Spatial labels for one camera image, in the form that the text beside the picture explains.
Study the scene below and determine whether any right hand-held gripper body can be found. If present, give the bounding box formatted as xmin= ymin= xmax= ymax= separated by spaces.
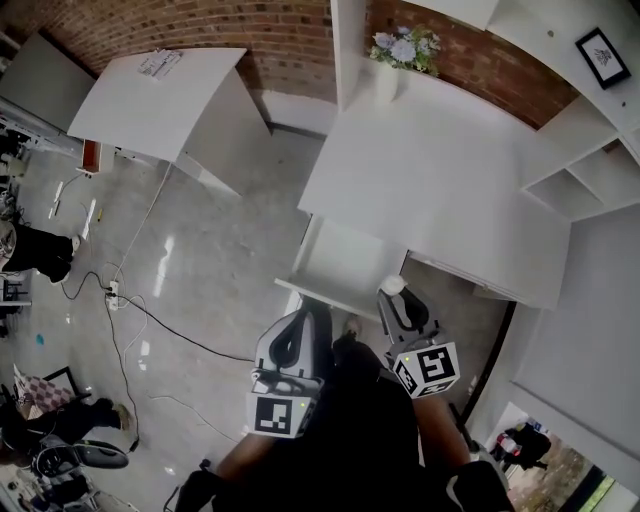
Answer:
xmin=383 ymin=327 xmax=461 ymax=400

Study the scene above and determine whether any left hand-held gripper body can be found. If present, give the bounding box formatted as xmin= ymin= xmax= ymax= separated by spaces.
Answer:
xmin=246 ymin=367 xmax=325 ymax=441

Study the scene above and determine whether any white drawer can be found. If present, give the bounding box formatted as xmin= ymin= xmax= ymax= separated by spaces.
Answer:
xmin=273 ymin=214 xmax=409 ymax=324

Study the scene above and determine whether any person's right forearm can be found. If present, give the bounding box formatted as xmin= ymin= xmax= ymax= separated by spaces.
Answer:
xmin=414 ymin=397 xmax=471 ymax=471

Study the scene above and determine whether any person's left forearm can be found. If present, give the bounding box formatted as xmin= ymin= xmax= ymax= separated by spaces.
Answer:
xmin=217 ymin=432 xmax=281 ymax=481

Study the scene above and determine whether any white box with red interior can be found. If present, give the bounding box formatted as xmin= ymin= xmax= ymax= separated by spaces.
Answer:
xmin=77 ymin=139 xmax=116 ymax=179

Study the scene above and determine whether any person's black clothing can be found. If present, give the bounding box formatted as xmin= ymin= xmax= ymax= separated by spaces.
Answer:
xmin=174 ymin=334 xmax=516 ymax=512

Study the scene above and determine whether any white desk with hutch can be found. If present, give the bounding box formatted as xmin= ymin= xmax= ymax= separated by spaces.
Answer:
xmin=297 ymin=0 xmax=640 ymax=311

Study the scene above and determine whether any black framed glass door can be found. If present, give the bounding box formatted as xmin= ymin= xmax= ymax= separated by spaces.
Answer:
xmin=499 ymin=399 xmax=640 ymax=512

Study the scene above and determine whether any black office chair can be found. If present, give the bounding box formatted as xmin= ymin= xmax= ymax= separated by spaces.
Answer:
xmin=29 ymin=434 xmax=131 ymax=481

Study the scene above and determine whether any checkered cloth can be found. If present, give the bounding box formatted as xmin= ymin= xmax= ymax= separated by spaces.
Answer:
xmin=12 ymin=364 xmax=76 ymax=411

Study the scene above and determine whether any white vase with flowers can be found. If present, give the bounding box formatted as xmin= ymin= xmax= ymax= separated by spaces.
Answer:
xmin=368 ymin=24 xmax=442 ymax=104

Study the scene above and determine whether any small white desk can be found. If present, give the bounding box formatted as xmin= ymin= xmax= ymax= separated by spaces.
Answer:
xmin=67 ymin=47 xmax=274 ymax=196

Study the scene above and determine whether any stack of papers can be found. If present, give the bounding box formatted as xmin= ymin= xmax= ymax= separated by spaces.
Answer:
xmin=137 ymin=49 xmax=184 ymax=81

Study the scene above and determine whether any grey metal cabinet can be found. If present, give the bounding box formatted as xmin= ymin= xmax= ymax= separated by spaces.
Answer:
xmin=0 ymin=32 xmax=99 ymax=136

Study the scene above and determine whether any black cable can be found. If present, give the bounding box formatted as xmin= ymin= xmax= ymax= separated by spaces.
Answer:
xmin=62 ymin=269 xmax=256 ymax=451

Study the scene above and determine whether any white cable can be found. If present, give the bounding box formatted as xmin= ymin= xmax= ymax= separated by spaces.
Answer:
xmin=112 ymin=162 xmax=174 ymax=286

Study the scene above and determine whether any black picture frame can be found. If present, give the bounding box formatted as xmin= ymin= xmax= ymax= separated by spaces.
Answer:
xmin=574 ymin=27 xmax=632 ymax=91

